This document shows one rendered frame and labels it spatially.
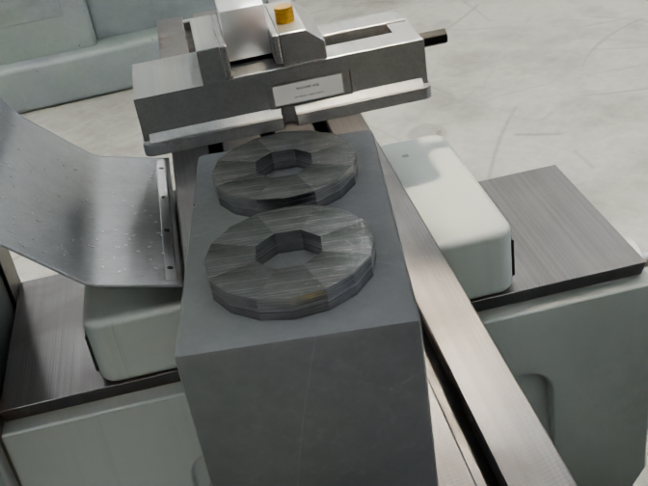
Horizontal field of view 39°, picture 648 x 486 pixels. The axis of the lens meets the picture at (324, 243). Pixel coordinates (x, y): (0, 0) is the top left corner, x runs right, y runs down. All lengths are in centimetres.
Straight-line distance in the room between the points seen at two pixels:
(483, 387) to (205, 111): 54
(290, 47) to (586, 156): 201
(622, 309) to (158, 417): 57
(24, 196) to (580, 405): 73
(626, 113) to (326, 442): 285
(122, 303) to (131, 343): 5
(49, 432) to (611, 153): 223
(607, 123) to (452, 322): 249
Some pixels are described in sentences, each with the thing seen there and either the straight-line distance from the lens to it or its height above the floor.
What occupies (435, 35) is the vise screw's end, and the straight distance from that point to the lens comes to 117.
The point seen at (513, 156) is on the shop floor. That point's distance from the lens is 301.
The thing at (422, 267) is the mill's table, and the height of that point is 94.
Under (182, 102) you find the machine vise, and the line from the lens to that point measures 109.
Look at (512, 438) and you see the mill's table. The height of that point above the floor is 94.
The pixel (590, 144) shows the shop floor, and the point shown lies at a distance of 307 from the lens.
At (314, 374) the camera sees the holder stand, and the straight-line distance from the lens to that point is 46.
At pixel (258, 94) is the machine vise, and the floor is 99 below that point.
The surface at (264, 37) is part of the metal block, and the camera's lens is 110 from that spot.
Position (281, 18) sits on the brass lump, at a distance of 110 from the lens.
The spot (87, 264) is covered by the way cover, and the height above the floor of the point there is 90.
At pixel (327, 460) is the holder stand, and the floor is 105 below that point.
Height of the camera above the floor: 140
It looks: 32 degrees down
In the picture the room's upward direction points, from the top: 9 degrees counter-clockwise
